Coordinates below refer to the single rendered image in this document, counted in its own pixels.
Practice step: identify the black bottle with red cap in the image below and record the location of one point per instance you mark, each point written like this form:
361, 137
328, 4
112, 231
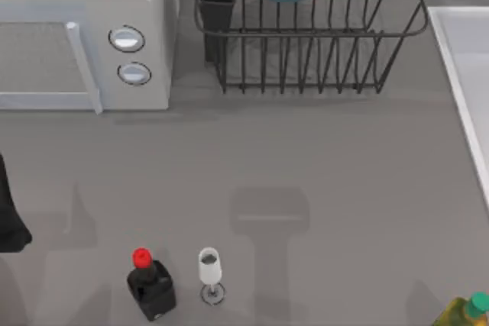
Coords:
151, 288

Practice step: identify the white stemmed glass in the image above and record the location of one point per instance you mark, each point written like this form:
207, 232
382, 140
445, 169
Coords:
209, 268

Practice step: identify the white sink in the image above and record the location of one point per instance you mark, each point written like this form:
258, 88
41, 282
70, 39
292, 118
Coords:
464, 74

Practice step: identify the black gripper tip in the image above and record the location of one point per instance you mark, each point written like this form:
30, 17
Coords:
9, 215

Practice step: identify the microwave knob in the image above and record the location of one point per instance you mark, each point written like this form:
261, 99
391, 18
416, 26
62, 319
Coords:
126, 38
134, 73

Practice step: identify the yellow bottle with green cap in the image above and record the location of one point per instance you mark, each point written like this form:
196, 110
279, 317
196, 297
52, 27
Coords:
464, 312

